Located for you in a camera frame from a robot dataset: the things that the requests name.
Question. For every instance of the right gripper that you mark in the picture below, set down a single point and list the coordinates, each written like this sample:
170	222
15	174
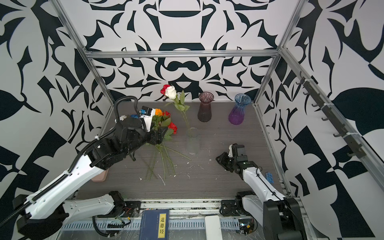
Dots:
223	160

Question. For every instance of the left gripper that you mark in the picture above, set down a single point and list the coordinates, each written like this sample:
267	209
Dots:
155	135

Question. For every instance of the clear glass vase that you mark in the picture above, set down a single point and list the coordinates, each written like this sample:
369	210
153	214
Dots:
193	141

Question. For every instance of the red rose stem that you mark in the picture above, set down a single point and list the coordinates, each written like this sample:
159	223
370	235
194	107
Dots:
165	89

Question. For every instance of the white rose stem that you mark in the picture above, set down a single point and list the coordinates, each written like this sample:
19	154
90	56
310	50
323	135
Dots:
171	92

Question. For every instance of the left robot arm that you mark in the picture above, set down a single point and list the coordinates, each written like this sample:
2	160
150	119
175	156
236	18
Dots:
43	213

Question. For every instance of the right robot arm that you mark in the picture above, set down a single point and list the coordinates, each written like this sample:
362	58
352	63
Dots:
279	217

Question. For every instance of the bunch of artificial flowers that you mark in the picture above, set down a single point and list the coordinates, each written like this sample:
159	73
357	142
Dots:
161	123

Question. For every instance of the blue purple glass vase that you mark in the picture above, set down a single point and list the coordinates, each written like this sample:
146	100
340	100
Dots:
237	114

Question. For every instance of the dark purple glass vase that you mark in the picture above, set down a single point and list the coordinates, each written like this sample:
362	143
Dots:
205	110

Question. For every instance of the white rectangular device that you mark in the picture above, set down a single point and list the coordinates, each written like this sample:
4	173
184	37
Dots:
213	228

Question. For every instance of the blue book yellow label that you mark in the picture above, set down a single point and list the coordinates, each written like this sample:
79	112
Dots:
154	225

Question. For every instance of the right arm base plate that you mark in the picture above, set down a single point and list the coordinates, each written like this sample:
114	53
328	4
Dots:
230	208

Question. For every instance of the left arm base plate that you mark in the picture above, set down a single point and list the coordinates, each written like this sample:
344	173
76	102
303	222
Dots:
128	209

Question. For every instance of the black wall hook rail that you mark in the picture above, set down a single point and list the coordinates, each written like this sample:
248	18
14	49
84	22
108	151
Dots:
360	147

